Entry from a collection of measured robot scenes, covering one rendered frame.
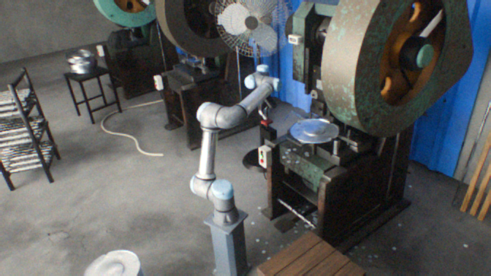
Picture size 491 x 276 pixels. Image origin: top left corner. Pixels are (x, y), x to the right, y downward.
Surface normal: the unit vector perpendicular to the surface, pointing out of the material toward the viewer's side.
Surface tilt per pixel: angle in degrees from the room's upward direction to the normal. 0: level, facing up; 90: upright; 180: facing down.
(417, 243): 0
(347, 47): 76
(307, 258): 0
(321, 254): 0
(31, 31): 90
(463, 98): 90
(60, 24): 90
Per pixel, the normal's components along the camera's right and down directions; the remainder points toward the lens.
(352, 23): -0.74, -0.11
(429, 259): -0.06, -0.86
